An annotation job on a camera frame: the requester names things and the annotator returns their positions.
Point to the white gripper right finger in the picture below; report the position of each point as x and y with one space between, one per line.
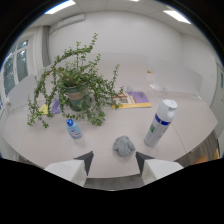
156 168

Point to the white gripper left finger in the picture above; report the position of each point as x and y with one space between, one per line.
70 168

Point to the green plant pot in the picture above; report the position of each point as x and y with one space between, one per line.
77 96

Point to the green leafy potted plant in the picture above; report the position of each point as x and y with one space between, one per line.
71 78

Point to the small blue capped bottle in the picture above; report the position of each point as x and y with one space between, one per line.
73 129

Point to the grey plush toy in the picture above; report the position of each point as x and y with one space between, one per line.
123 146

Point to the white spray can blue band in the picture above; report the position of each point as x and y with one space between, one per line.
160 123

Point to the orange chair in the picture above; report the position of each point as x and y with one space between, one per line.
208 158

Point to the purple paper sheet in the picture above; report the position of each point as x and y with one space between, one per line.
55 106

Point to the yellow paper sheet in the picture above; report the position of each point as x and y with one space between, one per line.
44 109

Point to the purple yellow book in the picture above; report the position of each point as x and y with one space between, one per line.
138 99

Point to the open picture book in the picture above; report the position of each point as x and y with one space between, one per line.
121 99

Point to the white desk divider panel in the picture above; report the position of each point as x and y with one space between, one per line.
175 79
21 91

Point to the ceiling light panel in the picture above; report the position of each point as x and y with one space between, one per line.
60 7
177 16

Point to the window with frame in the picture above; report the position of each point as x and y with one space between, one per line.
15 66

